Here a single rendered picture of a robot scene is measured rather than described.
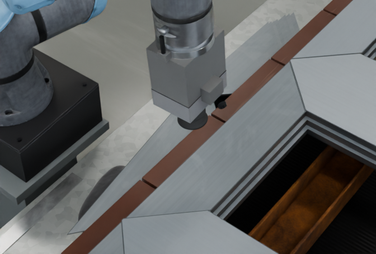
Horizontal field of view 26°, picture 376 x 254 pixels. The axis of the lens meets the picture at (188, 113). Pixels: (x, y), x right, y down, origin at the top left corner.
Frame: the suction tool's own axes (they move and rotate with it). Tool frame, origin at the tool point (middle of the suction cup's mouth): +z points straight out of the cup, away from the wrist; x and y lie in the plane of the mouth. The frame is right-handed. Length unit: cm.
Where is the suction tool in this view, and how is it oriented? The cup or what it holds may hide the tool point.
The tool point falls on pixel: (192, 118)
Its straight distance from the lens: 114.7
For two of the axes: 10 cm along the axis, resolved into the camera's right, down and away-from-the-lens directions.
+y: 6.0, -6.1, 5.1
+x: -7.9, -4.1, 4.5
